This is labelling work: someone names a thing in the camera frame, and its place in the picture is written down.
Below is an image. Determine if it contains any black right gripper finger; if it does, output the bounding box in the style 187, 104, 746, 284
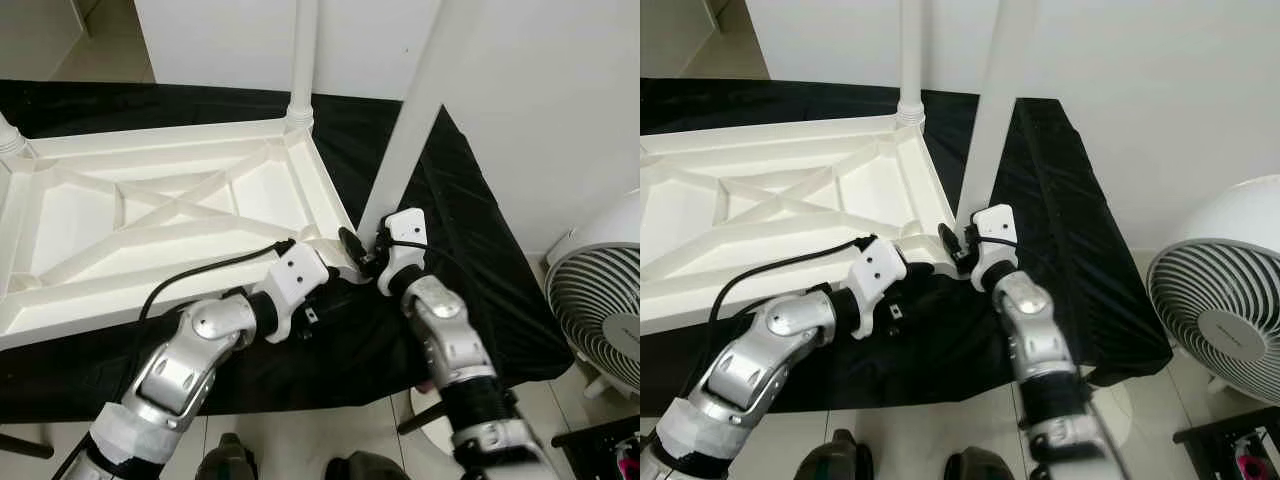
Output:
937, 222, 967, 267
338, 227, 371, 273

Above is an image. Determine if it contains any white plastic table leg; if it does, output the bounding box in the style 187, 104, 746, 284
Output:
355, 0, 481, 241
285, 0, 319, 131
897, 0, 926, 126
955, 0, 1041, 233
0, 110, 29, 161

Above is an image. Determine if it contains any white plastic table top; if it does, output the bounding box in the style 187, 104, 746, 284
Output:
0, 118, 366, 351
640, 115, 966, 336

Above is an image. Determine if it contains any black tablecloth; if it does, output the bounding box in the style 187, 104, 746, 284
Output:
0, 80, 576, 421
640, 78, 1173, 416

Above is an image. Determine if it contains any black slanted table leg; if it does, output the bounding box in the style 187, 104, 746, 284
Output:
398, 405, 446, 436
0, 432, 53, 459

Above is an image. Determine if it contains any dark robot left foot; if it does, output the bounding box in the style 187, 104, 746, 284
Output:
195, 432, 259, 480
795, 430, 876, 480

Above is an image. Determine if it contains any dark robot foot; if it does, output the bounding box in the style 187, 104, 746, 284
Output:
195, 432, 259, 480
795, 430, 876, 480
945, 447, 1016, 480
325, 452, 411, 480

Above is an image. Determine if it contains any dark robot right foot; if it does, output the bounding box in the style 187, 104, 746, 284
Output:
325, 452, 411, 480
945, 447, 1016, 480

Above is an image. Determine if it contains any white round floor fan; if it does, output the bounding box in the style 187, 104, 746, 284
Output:
1145, 175, 1280, 396
545, 195, 641, 396

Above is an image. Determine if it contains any black floor stand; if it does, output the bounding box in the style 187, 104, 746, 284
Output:
552, 415, 641, 480
1172, 405, 1280, 480

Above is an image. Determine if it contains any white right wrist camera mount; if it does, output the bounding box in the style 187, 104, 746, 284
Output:
970, 203, 1019, 291
378, 208, 431, 296

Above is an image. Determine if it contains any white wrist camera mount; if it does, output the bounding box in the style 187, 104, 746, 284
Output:
845, 237, 909, 339
250, 240, 331, 343
378, 208, 431, 296
970, 203, 1019, 291

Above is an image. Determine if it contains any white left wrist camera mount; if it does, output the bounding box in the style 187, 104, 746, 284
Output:
250, 240, 331, 343
845, 237, 909, 339

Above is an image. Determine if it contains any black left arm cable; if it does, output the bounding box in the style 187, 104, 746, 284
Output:
140, 238, 296, 321
708, 235, 879, 321

